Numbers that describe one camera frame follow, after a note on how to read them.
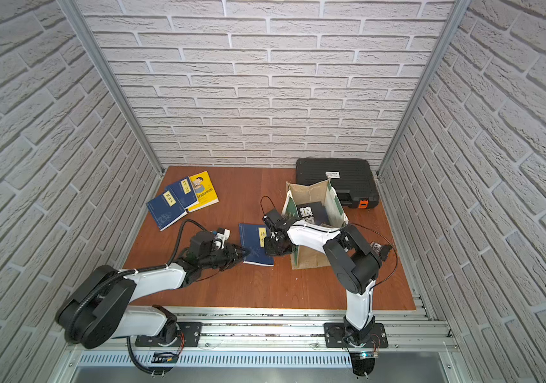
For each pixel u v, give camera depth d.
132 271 0.50
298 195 0.86
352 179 1.17
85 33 0.74
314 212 0.92
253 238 0.94
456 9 0.69
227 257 0.76
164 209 1.04
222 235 0.83
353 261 0.49
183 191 1.09
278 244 0.68
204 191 1.10
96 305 0.43
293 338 0.74
